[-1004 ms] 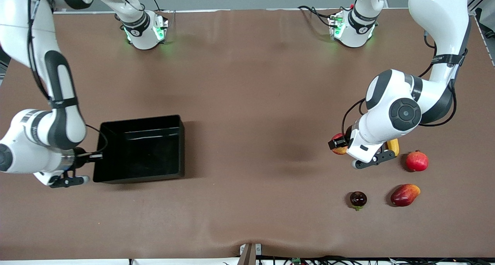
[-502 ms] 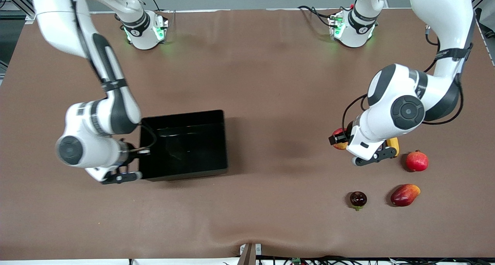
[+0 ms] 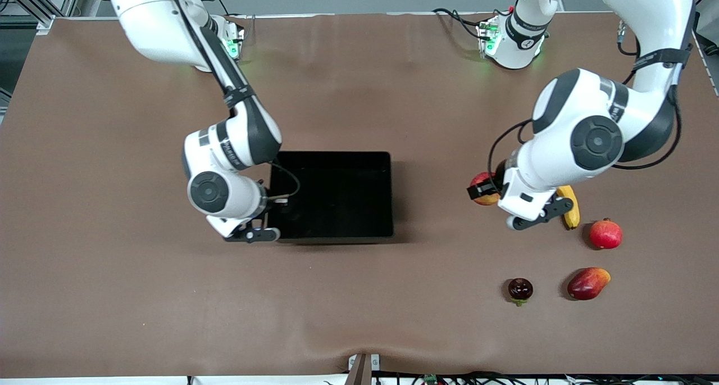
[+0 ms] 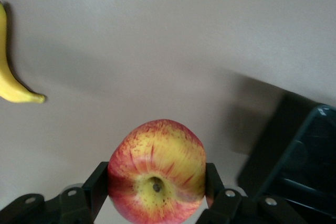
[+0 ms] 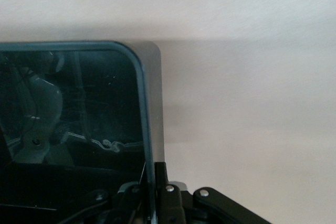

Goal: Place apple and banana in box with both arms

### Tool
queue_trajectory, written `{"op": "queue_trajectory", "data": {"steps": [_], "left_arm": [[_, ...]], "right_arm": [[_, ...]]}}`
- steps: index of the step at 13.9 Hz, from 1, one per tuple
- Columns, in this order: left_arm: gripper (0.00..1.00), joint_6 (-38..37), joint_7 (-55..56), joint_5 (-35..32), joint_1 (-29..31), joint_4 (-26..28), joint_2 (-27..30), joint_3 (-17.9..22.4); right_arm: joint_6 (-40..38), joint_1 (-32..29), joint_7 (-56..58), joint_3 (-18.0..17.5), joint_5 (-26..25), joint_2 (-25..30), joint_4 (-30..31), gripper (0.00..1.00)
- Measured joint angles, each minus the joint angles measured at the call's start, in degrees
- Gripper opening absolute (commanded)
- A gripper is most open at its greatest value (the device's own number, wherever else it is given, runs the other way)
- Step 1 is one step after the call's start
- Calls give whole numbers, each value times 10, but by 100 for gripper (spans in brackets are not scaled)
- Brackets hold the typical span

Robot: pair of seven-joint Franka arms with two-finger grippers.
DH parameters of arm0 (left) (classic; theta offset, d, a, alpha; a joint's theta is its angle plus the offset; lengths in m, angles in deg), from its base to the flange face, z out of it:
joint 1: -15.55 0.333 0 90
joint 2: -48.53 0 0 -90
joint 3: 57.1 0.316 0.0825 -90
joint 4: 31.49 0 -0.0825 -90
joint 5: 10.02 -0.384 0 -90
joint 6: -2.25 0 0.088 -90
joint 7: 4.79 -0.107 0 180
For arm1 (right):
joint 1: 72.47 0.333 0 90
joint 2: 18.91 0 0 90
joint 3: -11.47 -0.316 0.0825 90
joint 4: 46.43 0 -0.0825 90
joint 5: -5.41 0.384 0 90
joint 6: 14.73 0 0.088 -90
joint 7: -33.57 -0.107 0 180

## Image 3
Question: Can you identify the red yellow apple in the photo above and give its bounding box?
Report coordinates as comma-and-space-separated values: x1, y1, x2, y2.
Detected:
471, 171, 502, 206

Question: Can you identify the yellow banana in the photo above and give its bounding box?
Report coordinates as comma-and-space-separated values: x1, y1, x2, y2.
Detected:
556, 185, 580, 230

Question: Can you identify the black plastic box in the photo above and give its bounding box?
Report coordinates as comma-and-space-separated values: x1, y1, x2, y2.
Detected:
269, 151, 394, 245

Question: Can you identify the red pomegranate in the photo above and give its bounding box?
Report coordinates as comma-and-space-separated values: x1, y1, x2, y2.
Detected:
589, 218, 624, 250

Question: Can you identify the dark purple mangosteen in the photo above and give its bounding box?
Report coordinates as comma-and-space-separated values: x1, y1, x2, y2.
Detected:
508, 278, 534, 307

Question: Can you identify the red yellow mango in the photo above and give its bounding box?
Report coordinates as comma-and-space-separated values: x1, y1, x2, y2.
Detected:
567, 267, 612, 301

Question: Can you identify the brown table cover mat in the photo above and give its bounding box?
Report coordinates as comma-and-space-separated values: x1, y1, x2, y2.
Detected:
0, 11, 719, 379

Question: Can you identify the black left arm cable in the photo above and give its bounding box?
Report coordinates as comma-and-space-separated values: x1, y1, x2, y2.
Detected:
488, 14, 683, 179

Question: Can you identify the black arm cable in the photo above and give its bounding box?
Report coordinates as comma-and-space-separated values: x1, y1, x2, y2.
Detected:
166, 0, 301, 203
488, 14, 683, 179

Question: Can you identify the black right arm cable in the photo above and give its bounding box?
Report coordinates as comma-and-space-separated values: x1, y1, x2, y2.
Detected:
166, 0, 301, 203

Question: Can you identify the black base cable bundle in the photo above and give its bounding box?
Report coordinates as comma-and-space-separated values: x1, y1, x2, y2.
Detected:
433, 7, 495, 40

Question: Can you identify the aluminium frame profile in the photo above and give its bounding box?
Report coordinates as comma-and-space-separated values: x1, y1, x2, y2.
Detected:
694, 0, 719, 54
0, 0, 104, 31

